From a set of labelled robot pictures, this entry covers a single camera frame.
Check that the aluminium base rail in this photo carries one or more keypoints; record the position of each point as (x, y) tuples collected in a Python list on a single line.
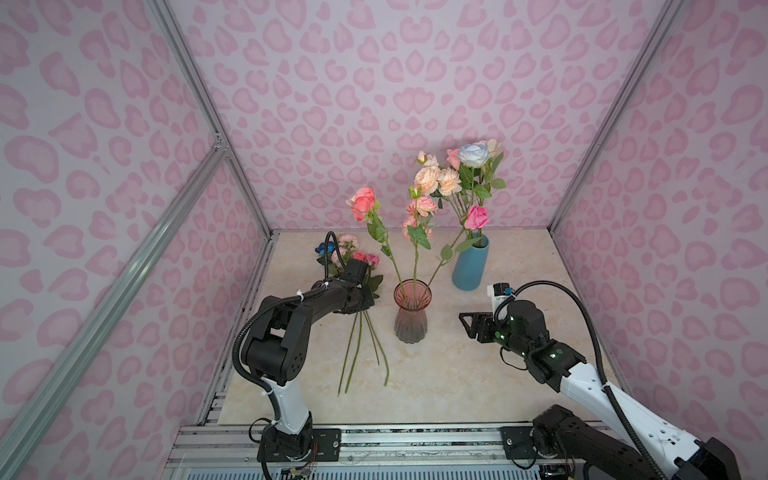
[(385, 451)]

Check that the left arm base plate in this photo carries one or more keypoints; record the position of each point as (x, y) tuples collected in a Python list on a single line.
[(317, 445)]

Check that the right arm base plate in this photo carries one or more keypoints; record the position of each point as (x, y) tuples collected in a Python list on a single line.
[(518, 443)]

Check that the teal ceramic vase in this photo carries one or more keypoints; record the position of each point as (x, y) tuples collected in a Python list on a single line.
[(470, 265)]

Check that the aluminium frame diagonal strut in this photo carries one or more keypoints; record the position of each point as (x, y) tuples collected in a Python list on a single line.
[(39, 413)]

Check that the salmon pink rose stem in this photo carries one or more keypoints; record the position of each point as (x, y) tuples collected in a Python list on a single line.
[(365, 208)]

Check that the magenta rose stem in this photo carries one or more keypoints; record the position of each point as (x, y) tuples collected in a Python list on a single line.
[(451, 251)]

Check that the pale blue rose stem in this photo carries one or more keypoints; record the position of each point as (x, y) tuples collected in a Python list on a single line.
[(474, 156)]

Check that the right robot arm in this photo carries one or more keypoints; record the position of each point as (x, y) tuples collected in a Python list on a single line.
[(638, 445)]

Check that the blue rose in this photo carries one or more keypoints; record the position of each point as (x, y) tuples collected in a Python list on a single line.
[(326, 248)]

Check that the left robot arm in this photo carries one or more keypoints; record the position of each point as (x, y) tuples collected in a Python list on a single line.
[(271, 348)]

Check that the coral rose spray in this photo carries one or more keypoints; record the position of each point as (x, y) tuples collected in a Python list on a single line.
[(417, 229)]

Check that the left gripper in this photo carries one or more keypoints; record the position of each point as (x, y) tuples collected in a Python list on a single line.
[(369, 300)]

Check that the red glass vase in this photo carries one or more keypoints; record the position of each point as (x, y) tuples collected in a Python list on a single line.
[(411, 323)]

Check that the peach rose spray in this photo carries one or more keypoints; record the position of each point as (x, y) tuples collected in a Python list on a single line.
[(428, 177)]

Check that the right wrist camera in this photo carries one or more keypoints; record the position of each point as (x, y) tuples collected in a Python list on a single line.
[(499, 292)]

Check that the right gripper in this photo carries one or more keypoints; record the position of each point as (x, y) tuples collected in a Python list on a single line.
[(478, 319)]

